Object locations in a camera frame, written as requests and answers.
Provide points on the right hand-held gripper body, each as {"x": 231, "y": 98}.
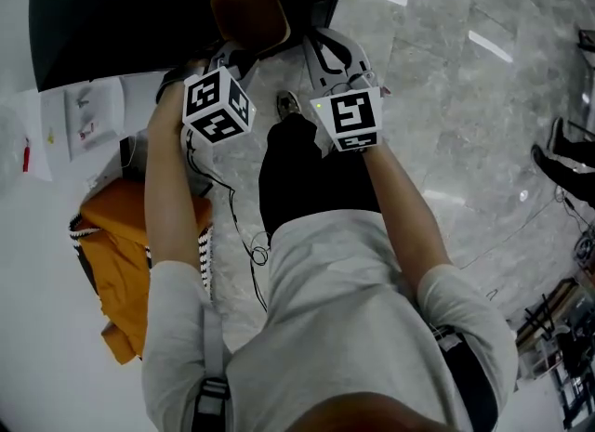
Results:
{"x": 349, "y": 116}

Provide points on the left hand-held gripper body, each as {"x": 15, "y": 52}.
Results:
{"x": 218, "y": 107}

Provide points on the orange-brown container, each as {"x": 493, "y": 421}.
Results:
{"x": 251, "y": 12}

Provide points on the black mini fridge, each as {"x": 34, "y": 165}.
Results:
{"x": 121, "y": 12}

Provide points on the person's left forearm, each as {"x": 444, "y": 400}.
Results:
{"x": 169, "y": 179}

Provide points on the person's right forearm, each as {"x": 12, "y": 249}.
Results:
{"x": 404, "y": 216}

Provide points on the person's grey shoe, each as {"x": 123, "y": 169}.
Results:
{"x": 287, "y": 104}

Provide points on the person's black trouser leg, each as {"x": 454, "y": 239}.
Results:
{"x": 297, "y": 174}

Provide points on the white board with drawings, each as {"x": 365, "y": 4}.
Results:
{"x": 88, "y": 114}

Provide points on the orange fabric basket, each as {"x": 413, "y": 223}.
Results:
{"x": 116, "y": 258}

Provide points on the red bottle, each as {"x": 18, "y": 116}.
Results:
{"x": 26, "y": 156}

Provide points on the person's grey shirt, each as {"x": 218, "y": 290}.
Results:
{"x": 334, "y": 328}

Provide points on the metal frame rack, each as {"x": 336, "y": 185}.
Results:
{"x": 562, "y": 342}

